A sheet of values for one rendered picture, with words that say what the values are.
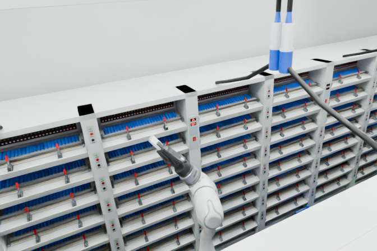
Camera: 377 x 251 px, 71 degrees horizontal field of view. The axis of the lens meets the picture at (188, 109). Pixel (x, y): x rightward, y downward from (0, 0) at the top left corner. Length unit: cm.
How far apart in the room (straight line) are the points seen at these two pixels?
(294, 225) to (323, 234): 7
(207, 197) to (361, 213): 54
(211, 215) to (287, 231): 36
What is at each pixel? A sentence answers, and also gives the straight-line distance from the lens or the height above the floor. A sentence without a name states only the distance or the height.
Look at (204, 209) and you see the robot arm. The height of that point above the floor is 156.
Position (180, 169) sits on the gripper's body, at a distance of 121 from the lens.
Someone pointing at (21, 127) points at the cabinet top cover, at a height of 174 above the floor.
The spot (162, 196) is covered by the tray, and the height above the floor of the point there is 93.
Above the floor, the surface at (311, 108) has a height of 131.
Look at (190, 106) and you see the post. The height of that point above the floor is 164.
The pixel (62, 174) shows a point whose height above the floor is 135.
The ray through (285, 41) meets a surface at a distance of 137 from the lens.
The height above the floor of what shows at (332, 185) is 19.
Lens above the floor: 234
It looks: 23 degrees down
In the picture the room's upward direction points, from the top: 4 degrees counter-clockwise
